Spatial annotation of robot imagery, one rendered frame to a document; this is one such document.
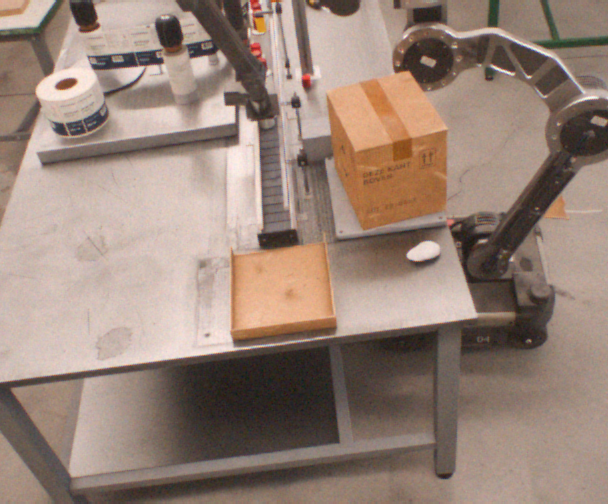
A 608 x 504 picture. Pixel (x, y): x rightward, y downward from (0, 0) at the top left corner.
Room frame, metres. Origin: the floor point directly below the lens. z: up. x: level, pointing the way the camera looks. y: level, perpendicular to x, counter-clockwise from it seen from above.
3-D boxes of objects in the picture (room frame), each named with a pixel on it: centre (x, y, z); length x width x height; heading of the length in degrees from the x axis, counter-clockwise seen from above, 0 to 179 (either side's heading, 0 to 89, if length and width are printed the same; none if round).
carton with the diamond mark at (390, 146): (1.60, -0.27, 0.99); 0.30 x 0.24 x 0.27; 6
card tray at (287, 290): (1.30, 0.07, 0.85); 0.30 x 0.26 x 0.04; 177
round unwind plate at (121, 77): (2.50, 0.61, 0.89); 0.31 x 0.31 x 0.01
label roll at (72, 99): (2.20, 0.68, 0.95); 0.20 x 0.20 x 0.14
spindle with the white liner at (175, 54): (2.23, 0.31, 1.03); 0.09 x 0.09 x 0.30
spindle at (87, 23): (2.50, 0.61, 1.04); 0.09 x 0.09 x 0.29
